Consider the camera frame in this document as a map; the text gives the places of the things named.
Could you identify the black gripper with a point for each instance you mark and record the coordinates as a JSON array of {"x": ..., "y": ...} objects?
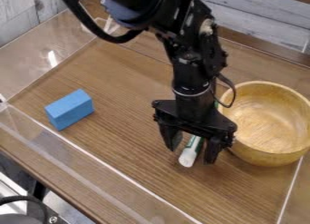
[{"x": 193, "y": 114}]

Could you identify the green white dry-erase marker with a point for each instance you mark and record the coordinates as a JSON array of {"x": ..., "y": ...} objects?
[{"x": 190, "y": 151}]

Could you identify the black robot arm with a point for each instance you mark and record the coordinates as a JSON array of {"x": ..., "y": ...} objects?
[{"x": 185, "y": 27}]

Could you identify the brown wooden bowl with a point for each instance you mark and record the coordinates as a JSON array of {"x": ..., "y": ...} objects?
[{"x": 271, "y": 114}]

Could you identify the blue foam block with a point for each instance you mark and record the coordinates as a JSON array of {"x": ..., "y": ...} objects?
[{"x": 70, "y": 109}]

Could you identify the black metal bracket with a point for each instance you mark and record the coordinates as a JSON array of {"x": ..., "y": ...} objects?
[{"x": 35, "y": 212}]

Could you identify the clear acrylic tray wall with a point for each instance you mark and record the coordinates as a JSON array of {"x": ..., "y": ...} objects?
[{"x": 107, "y": 164}]

